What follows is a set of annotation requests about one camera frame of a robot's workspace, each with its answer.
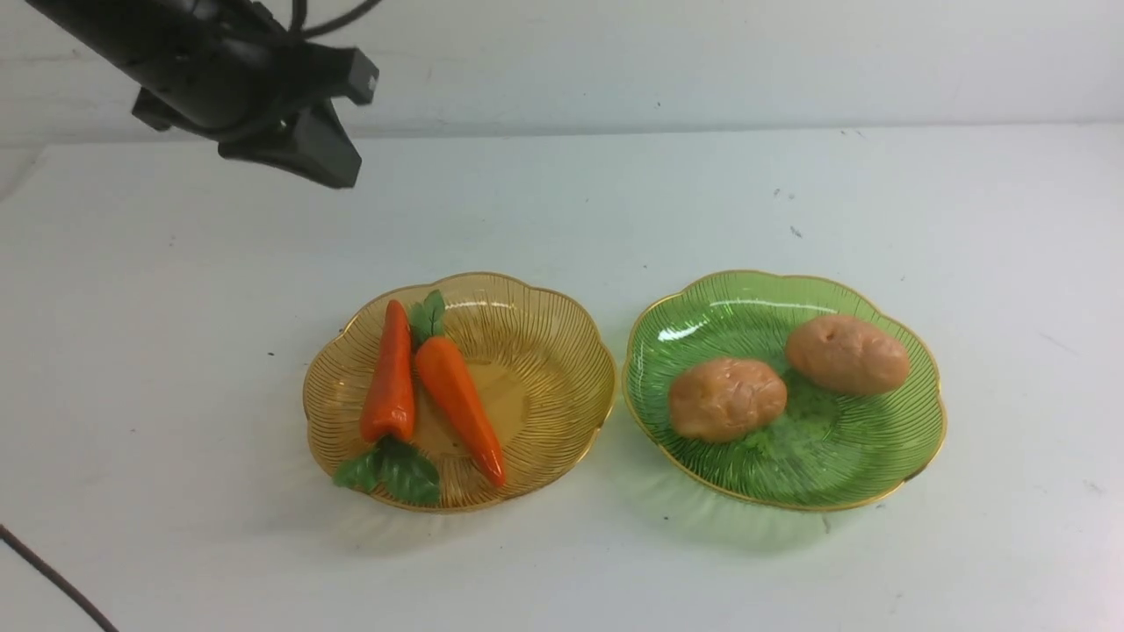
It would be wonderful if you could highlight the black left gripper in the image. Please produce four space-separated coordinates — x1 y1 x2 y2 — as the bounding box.
132 25 380 190

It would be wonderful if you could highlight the orange toy carrot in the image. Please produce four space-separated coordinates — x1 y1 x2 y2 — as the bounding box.
333 299 441 506
408 291 507 488

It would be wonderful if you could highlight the brown toy potato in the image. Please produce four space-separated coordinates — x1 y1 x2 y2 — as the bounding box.
667 356 789 443
785 313 910 397

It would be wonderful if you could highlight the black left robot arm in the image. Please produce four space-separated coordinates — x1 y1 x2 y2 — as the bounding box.
31 1 380 190

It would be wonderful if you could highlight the amber ribbed plastic plate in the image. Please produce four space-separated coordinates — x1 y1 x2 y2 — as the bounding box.
303 272 616 514

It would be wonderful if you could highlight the green ribbed plastic plate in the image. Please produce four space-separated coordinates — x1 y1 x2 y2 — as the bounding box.
620 269 948 512

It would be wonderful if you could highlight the black camera cable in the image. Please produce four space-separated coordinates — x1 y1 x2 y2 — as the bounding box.
285 0 387 40

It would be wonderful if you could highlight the black cable on table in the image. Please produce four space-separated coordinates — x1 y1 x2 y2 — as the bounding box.
0 524 121 632

